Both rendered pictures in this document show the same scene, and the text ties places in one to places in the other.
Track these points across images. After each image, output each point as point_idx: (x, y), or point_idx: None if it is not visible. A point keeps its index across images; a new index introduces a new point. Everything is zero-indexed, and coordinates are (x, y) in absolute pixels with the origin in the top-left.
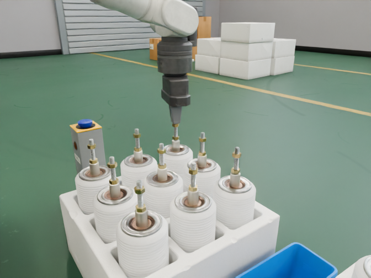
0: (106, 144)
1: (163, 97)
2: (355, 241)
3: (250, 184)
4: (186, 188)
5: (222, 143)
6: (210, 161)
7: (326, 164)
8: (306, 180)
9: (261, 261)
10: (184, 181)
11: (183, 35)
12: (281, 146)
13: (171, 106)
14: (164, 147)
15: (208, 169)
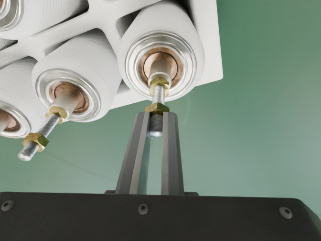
0: None
1: (206, 222)
2: (105, 149)
3: (3, 135)
4: (62, 45)
5: (309, 142)
6: (81, 114)
7: (200, 183)
8: (186, 164)
9: None
10: (66, 48)
11: None
12: (248, 177)
13: (119, 178)
14: (180, 42)
15: (49, 103)
